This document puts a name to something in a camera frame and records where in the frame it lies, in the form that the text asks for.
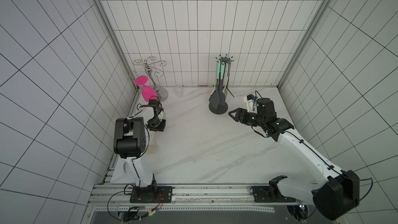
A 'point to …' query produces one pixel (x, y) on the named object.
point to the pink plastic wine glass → (147, 93)
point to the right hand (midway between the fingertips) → (232, 111)
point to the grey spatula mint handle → (222, 100)
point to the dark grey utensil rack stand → (223, 108)
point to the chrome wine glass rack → (152, 63)
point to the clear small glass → (179, 92)
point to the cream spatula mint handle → (152, 148)
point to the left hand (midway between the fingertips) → (158, 131)
